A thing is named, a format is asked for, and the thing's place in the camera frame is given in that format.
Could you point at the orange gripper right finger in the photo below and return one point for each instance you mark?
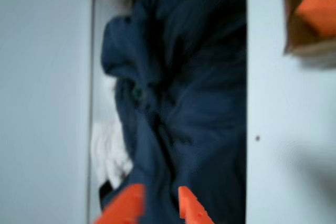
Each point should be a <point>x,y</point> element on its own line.
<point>191,211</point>

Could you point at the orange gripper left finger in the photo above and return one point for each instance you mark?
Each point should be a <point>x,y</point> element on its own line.
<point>126,205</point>

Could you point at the brown cardboard box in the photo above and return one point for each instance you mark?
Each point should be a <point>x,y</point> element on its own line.
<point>290,24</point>

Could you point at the orange bean bag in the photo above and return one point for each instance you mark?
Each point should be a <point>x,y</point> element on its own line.
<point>320,6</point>

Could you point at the white fabric sheet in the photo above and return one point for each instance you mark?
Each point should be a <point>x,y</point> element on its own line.
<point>110,150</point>

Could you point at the person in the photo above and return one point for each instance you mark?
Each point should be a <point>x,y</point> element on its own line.
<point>197,77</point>

